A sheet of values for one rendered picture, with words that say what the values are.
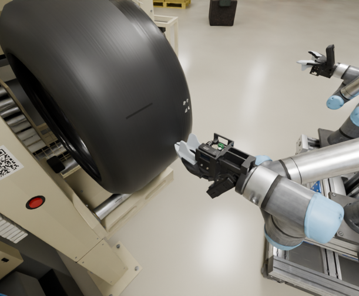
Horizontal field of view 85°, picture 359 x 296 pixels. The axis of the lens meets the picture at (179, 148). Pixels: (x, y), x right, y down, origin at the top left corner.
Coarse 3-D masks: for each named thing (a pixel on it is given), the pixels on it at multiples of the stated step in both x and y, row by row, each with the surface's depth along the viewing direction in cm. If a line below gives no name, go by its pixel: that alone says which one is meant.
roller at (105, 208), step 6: (108, 198) 69; (114, 198) 69; (120, 198) 70; (126, 198) 72; (102, 204) 67; (108, 204) 67; (114, 204) 68; (96, 210) 66; (102, 210) 66; (108, 210) 67; (96, 216) 65; (102, 216) 66
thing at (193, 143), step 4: (192, 136) 49; (196, 136) 48; (188, 140) 50; (192, 140) 49; (196, 140) 48; (188, 144) 51; (192, 144) 50; (196, 144) 49; (192, 148) 50; (192, 152) 51
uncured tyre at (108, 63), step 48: (48, 0) 38; (96, 0) 41; (48, 48) 34; (96, 48) 36; (144, 48) 41; (48, 96) 74; (96, 96) 35; (144, 96) 40; (96, 144) 39; (144, 144) 43
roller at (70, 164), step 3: (69, 159) 81; (72, 159) 81; (63, 162) 80; (66, 162) 80; (69, 162) 80; (72, 162) 81; (75, 162) 81; (66, 165) 79; (69, 165) 80; (72, 165) 81; (75, 165) 82; (78, 165) 83; (66, 168) 79; (69, 168) 80; (72, 168) 81; (63, 171) 79; (66, 171) 80; (63, 174) 80
